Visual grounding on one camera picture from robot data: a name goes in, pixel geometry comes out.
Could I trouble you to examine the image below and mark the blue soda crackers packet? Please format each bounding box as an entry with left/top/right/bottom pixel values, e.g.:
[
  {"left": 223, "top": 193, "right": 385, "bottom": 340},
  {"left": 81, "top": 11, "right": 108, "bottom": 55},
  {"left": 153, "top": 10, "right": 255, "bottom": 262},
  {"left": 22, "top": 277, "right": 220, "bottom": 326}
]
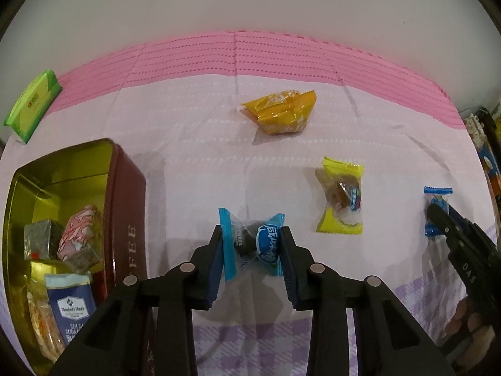
[{"left": 44, "top": 273, "right": 96, "bottom": 345}]

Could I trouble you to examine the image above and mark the pink white cake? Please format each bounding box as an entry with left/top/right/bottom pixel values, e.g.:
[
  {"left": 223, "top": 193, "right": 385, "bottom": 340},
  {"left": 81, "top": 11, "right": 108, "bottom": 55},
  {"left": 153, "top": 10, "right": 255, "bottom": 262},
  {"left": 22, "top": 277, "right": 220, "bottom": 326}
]
[{"left": 57, "top": 205, "right": 103, "bottom": 261}]

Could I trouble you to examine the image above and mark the yellow clear candy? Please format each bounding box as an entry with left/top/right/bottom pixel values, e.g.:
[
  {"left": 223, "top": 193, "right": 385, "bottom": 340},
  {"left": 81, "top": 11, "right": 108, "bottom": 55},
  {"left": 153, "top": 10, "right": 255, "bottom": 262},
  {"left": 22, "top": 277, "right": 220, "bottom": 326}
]
[{"left": 316, "top": 157, "right": 364, "bottom": 235}]

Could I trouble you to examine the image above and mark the gold toffee tin box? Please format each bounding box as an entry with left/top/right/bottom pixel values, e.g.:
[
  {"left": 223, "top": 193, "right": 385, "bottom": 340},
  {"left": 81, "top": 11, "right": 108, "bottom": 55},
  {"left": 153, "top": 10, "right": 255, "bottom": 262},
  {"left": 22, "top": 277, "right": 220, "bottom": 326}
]
[{"left": 3, "top": 138, "right": 147, "bottom": 375}]

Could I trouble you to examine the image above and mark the stack of books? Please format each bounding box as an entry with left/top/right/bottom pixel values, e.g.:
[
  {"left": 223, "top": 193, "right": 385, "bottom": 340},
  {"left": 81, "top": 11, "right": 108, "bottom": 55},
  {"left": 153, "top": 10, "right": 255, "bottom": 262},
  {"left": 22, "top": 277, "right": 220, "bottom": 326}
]
[{"left": 464, "top": 107, "right": 500, "bottom": 238}]

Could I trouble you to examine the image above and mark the green tissue pack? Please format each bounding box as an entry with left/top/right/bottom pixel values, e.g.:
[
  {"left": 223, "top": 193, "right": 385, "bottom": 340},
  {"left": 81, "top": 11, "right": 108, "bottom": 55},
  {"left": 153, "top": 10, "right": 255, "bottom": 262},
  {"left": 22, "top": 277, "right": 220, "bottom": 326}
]
[{"left": 3, "top": 70, "right": 62, "bottom": 144}]

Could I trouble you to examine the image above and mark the blue candy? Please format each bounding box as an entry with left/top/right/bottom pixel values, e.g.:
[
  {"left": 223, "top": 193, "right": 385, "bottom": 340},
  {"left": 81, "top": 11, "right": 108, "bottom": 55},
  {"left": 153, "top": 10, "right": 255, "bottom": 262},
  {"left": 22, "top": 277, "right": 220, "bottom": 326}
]
[
  {"left": 423, "top": 186, "right": 454, "bottom": 239},
  {"left": 218, "top": 208, "right": 285, "bottom": 282}
]

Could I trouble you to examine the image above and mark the clear bag of biscuits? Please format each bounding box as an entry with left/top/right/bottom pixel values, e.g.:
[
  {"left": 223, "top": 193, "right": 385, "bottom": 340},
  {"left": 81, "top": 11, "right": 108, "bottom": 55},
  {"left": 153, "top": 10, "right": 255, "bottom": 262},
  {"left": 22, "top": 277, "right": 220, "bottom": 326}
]
[{"left": 26, "top": 279, "right": 65, "bottom": 363}]

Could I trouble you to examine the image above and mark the pink purple checked tablecloth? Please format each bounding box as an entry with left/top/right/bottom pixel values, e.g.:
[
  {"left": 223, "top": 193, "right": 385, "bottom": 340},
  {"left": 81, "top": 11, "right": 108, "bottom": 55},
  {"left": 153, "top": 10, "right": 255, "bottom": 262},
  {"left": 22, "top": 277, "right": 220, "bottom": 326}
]
[{"left": 1, "top": 31, "right": 496, "bottom": 340}]

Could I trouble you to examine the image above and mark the person's right hand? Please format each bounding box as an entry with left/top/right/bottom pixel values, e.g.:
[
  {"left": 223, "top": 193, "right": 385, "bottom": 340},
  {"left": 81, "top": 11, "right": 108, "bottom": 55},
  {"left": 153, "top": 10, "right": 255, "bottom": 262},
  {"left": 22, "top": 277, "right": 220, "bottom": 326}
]
[{"left": 444, "top": 297, "right": 496, "bottom": 368}]

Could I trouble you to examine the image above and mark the yellow orange snack packet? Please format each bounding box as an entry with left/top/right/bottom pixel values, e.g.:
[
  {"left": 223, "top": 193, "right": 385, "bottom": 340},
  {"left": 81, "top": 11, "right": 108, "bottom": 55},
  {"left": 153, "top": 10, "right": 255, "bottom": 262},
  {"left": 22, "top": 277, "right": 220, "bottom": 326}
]
[{"left": 241, "top": 90, "right": 317, "bottom": 135}]

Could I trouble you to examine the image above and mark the grey seaweed snack packet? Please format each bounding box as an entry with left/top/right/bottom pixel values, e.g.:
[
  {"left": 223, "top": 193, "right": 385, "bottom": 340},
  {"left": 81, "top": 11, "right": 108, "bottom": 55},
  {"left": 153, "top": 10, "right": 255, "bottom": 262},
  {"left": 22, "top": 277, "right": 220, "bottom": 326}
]
[{"left": 23, "top": 219, "right": 64, "bottom": 261}]

